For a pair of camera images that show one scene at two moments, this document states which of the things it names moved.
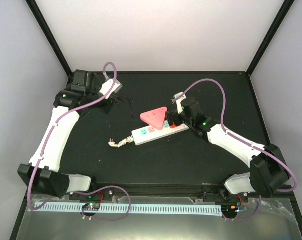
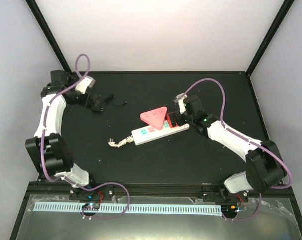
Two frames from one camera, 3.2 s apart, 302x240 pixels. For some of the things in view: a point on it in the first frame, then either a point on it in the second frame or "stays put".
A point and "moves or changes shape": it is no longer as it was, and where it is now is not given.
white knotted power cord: [126, 140] stays put
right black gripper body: [173, 114] stays put
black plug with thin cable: [118, 99] moves or changes shape
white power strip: [147, 134] stays put
